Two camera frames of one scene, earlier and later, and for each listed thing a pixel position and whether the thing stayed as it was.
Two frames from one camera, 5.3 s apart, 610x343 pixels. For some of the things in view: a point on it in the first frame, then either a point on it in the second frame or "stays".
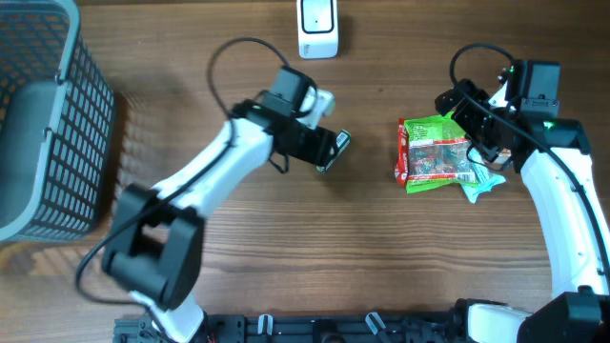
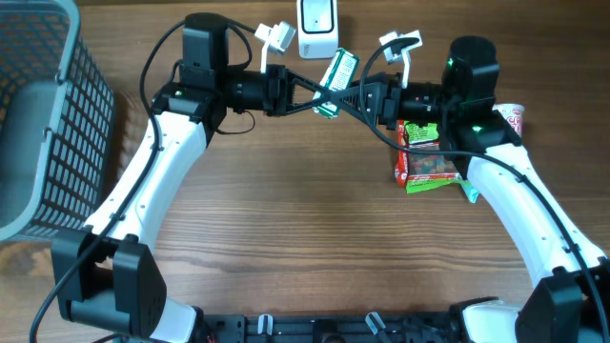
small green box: (343, 139) -> (337, 76)
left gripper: (319, 151) -> (279, 73)
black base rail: (374, 328) stays
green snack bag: (438, 153) stays
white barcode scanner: (317, 24) stays
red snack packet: (402, 155) stays
